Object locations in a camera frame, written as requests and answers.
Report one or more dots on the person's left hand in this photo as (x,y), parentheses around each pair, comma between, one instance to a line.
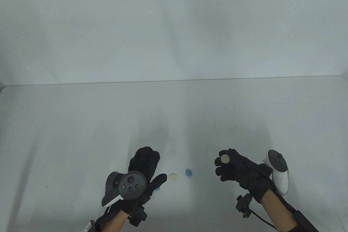
(145,161)

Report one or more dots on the person's right hand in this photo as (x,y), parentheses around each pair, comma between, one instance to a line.
(244,173)

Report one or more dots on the olive yellow plasticine ball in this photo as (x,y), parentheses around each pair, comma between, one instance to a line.
(224,158)

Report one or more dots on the cream plasticine ball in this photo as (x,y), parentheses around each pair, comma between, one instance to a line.
(173,177)

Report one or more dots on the dark blue plasticine ball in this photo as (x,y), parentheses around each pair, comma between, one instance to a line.
(188,172)

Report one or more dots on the person's right forearm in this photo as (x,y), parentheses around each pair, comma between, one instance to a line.
(277,213)

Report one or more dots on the person's left forearm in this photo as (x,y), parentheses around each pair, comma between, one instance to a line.
(117,222)

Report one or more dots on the white and grey controller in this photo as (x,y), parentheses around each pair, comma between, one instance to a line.
(132,185)
(280,180)

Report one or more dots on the black box with label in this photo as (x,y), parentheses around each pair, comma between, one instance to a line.
(92,226)
(305,221)

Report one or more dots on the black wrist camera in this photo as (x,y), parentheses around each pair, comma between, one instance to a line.
(243,204)
(138,215)

